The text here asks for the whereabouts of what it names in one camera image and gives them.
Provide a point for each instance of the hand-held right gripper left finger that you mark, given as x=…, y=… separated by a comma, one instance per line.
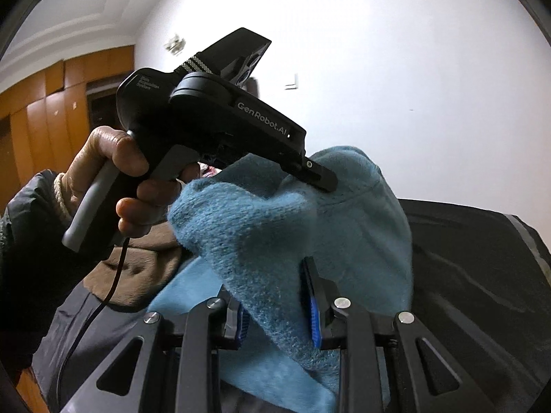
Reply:
x=242, y=322

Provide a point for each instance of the orange wooden wardrobe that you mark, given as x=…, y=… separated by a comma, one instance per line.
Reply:
x=43, y=112

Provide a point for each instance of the blue knit sweater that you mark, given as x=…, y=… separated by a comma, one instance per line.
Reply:
x=267, y=232

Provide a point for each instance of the person's left forearm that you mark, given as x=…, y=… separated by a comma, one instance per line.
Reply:
x=30, y=223

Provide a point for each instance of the brown fleece garment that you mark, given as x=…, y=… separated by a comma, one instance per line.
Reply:
x=137, y=275

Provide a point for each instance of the person's left hand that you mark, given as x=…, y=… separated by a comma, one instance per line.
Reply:
x=116, y=146

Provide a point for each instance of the white wall switch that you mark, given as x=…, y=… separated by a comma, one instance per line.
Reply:
x=291, y=81

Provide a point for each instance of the wall light fixture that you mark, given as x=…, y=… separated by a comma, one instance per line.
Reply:
x=175, y=44

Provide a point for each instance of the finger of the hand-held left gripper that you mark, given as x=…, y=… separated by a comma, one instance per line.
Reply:
x=320, y=178

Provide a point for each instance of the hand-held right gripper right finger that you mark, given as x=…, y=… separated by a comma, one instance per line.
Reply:
x=313, y=309

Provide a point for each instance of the dark glass door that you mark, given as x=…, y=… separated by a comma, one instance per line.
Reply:
x=101, y=103

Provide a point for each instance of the black cloth cover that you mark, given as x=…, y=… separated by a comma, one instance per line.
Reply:
x=473, y=266

